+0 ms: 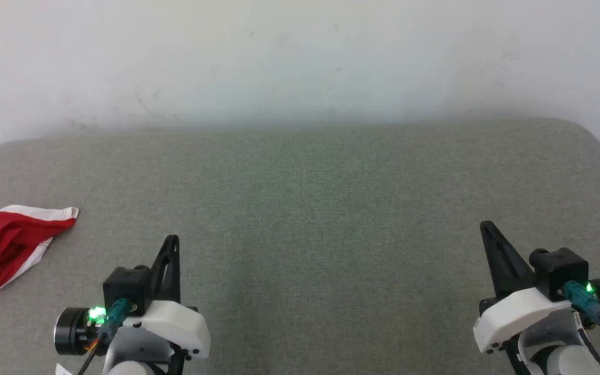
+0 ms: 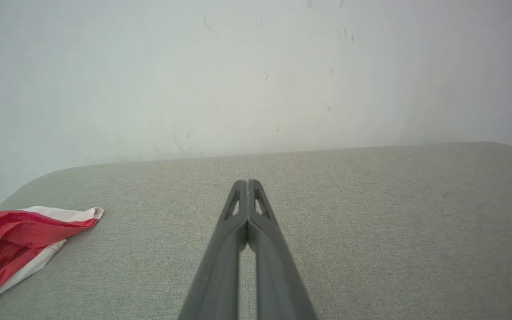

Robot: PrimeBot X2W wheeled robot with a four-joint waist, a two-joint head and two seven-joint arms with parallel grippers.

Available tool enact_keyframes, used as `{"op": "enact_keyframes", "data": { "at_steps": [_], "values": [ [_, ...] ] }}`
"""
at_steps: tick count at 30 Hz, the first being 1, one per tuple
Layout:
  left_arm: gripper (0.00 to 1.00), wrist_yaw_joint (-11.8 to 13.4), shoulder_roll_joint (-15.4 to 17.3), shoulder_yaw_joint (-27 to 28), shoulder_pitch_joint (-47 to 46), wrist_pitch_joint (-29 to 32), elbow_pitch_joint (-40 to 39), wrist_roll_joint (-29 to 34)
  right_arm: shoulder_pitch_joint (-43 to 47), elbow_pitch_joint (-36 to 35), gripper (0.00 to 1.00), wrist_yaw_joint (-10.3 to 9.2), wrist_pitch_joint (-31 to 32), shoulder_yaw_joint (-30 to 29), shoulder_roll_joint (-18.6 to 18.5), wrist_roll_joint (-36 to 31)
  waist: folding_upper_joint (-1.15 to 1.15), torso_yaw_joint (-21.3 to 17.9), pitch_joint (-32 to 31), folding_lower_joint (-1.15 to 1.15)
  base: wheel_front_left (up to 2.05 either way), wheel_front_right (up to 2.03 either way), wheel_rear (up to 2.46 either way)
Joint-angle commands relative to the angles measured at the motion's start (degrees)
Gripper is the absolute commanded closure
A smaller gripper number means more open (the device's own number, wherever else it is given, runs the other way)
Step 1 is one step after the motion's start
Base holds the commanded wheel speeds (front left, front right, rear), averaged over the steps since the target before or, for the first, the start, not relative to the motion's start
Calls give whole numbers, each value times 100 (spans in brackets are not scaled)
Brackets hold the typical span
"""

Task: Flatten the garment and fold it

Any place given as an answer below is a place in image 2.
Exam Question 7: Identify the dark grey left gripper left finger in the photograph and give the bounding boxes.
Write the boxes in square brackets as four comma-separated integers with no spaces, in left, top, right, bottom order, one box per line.
[178,180,249,320]

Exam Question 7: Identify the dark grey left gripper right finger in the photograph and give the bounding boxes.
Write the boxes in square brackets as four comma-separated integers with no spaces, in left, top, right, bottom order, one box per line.
[248,180,318,320]

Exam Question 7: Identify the red white Bulls basketball shorts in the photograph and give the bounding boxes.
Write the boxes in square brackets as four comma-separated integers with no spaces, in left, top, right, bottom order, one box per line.
[0,206,104,312]

